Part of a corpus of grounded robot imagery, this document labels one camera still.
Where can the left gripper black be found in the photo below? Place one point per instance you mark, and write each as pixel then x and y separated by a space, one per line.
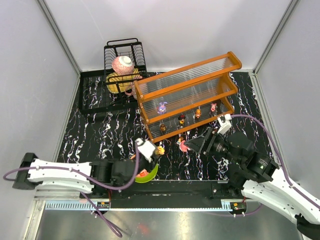
pixel 144 162

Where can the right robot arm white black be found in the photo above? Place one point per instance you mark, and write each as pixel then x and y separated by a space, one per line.
pixel 258 177

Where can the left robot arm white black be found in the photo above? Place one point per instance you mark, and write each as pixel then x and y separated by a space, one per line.
pixel 88 177

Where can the black wire dish rack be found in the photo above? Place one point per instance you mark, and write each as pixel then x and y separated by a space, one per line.
pixel 94 96

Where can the green bowl red pattern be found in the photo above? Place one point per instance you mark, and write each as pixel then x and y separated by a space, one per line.
pixel 144 176

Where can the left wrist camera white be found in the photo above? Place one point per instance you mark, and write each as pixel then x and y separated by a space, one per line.
pixel 146 148

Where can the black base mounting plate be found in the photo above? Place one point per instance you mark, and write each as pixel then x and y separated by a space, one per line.
pixel 170 195

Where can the purple bunny toy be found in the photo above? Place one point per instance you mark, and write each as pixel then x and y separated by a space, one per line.
pixel 162 108

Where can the brown figure toy on shelf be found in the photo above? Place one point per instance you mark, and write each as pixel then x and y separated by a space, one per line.
pixel 162 127

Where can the orange clear display shelf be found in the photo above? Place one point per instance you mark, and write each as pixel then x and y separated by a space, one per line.
pixel 186 89

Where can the pink flamingo toy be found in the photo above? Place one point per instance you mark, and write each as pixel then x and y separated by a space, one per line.
pixel 181 144

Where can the orange figure toy on shelf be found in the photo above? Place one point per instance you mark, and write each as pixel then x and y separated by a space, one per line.
pixel 198 113

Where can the yellow patterned bowl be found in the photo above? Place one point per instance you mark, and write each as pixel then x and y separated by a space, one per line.
pixel 118 83

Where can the small orange figure toy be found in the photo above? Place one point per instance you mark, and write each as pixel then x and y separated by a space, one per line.
pixel 160 150

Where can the black haired figure toy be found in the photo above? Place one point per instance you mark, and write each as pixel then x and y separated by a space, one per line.
pixel 181 119

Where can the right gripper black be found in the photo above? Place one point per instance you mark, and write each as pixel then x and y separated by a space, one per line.
pixel 207 142

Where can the pink mug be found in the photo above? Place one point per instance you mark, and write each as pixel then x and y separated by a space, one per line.
pixel 131 91

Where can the pink pig toy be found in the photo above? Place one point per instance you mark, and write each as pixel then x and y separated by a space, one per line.
pixel 213 107

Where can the pink patterned bowl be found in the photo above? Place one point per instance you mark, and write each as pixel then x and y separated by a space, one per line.
pixel 123 65

